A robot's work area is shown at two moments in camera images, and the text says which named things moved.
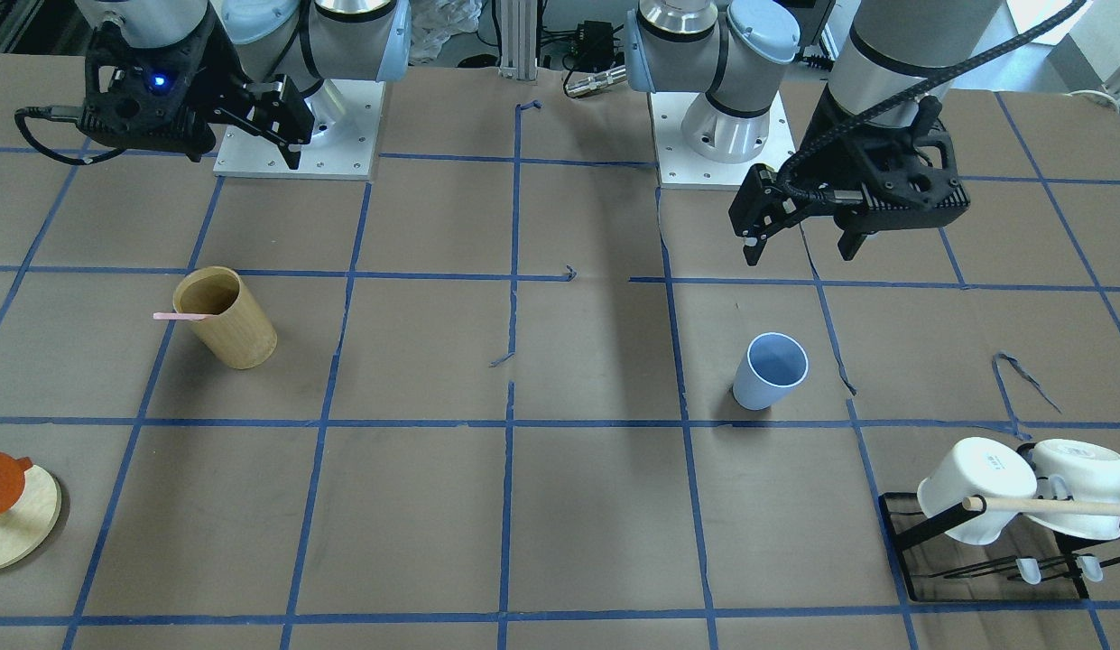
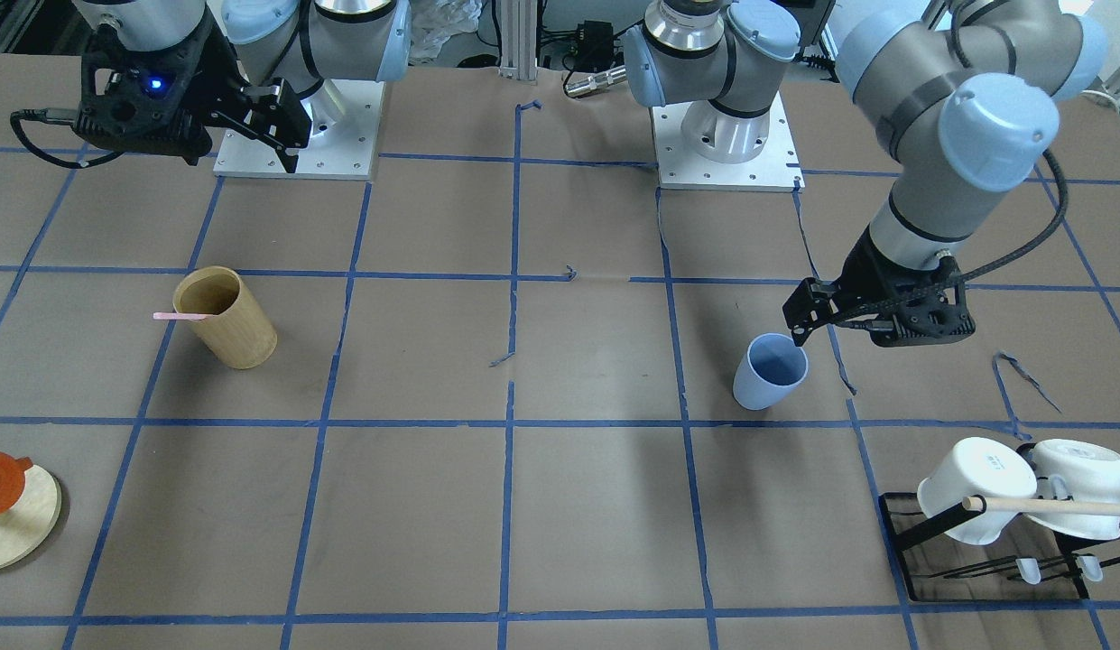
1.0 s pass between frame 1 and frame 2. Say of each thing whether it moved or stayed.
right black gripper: stayed
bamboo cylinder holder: stayed
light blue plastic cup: stayed
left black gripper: moved
